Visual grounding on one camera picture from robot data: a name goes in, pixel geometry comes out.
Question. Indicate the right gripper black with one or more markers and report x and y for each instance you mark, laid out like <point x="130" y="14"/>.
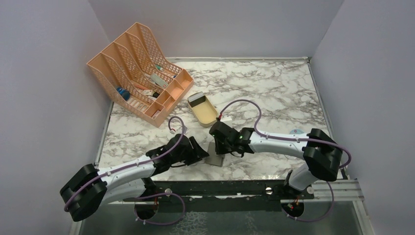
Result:
<point x="220" y="150"/>

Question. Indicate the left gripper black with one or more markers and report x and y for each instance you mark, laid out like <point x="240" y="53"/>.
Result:
<point x="196" y="153"/>

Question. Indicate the grey leather card holder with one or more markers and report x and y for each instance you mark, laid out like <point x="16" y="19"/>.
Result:
<point x="213" y="158"/>

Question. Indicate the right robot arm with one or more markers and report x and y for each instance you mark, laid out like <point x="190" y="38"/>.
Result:
<point x="321" y="154"/>

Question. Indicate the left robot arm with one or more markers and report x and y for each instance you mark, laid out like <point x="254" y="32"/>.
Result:
<point x="91" y="187"/>

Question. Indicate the stack of credit cards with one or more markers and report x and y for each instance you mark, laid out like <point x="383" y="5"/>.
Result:
<point x="196" y="99"/>

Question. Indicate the beige oval tray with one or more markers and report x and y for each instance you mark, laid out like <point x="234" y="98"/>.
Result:
<point x="205" y="113"/>

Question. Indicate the white tube in organizer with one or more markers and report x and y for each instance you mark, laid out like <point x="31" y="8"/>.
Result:
<point x="157" y="80"/>

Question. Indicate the green capped marker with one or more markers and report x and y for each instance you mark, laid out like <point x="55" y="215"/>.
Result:
<point x="159" y="67"/>

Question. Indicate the blue item in organizer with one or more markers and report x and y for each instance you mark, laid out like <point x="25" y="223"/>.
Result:
<point x="125" y="94"/>

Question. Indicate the orange plastic file organizer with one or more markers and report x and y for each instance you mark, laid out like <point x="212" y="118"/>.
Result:
<point x="123" y="63"/>

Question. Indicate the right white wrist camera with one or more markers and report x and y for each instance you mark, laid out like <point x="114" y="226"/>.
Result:
<point x="225" y="119"/>

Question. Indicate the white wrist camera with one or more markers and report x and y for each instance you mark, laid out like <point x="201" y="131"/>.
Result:
<point x="172" y="131"/>
<point x="225" y="119"/>

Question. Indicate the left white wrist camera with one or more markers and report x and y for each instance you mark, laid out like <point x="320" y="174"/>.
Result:
<point x="172" y="131"/>

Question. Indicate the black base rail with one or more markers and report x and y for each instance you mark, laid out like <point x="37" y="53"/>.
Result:
<point x="215" y="196"/>

